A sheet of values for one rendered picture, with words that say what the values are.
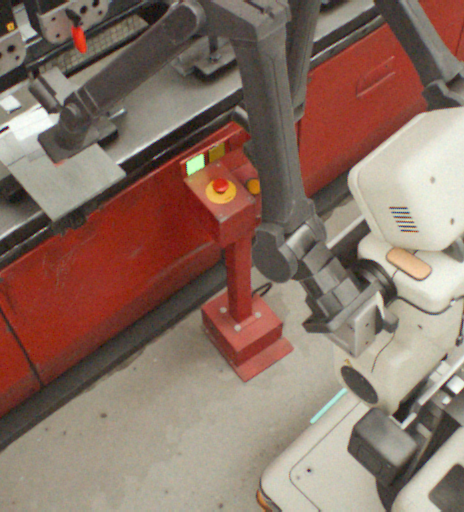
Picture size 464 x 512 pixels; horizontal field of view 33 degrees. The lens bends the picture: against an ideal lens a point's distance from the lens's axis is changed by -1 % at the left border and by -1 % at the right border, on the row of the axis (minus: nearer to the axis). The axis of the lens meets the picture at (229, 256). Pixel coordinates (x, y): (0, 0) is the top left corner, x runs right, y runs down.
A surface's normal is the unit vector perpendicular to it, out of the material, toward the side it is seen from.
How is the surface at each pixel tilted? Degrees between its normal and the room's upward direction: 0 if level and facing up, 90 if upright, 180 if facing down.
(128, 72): 81
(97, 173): 0
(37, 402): 0
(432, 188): 47
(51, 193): 0
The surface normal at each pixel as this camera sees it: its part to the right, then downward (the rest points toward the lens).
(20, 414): -0.03, -0.55
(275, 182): -0.57, 0.56
